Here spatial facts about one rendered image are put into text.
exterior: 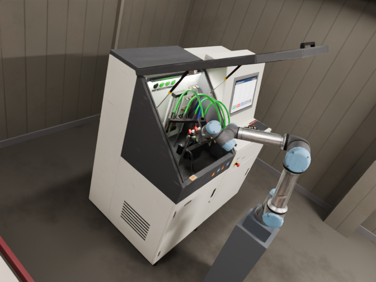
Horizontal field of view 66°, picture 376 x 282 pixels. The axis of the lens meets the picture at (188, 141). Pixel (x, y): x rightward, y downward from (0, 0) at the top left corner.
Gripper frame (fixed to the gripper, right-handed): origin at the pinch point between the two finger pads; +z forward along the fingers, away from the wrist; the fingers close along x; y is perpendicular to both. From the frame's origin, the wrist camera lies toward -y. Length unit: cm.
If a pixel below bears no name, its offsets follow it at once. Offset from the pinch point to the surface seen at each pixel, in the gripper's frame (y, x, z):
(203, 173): 25.6, 3.8, 14.5
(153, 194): 36, -31, 26
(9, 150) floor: -22, -163, 141
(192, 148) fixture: 5.7, 1.7, 28.5
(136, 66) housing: -44, -37, -10
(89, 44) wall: -128, -76, 123
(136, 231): 64, -45, 62
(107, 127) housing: -17, -60, 37
